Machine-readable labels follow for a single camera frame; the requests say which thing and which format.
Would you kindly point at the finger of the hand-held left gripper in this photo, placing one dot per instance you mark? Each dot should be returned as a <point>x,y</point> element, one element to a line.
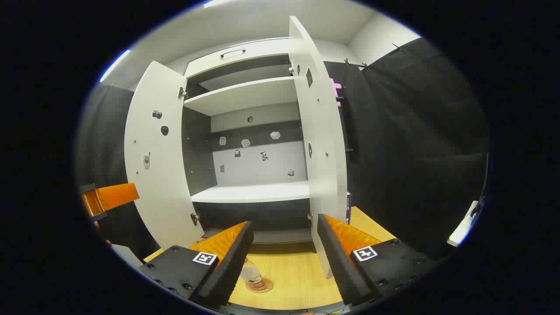
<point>116,195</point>

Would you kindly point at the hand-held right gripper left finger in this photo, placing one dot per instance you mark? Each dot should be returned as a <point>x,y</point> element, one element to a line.
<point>227,262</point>

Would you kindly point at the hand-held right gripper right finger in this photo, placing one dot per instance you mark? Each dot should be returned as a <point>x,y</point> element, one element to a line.
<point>337,258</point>

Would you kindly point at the clear red label water bottle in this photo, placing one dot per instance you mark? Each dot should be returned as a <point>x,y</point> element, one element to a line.
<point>251,273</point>

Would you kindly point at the plain white cabinet door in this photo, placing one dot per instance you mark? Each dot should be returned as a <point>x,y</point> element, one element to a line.
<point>157,183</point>

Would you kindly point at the round brown coaster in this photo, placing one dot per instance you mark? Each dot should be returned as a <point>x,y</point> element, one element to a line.
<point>267,286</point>

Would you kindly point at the white side table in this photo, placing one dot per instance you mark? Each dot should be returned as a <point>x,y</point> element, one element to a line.
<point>463,227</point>

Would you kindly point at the black backdrop cloth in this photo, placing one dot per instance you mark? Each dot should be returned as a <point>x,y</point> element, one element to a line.
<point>415,153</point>

